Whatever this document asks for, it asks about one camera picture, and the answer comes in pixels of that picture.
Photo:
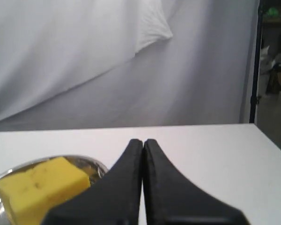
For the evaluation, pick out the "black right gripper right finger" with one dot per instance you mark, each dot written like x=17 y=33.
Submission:
x=171 y=199

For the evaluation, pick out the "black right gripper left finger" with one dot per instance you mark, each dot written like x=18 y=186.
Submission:
x=112 y=200

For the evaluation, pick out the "yellow sponge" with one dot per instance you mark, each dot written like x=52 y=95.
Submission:
x=27 y=196

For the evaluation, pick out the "round stainless steel dish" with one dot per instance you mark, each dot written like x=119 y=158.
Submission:
x=94 y=168

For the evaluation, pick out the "black backdrop stand pole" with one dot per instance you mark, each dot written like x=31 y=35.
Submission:
x=254 y=98

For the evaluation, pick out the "grey backdrop cloth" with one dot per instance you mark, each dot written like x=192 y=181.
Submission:
x=124 y=63

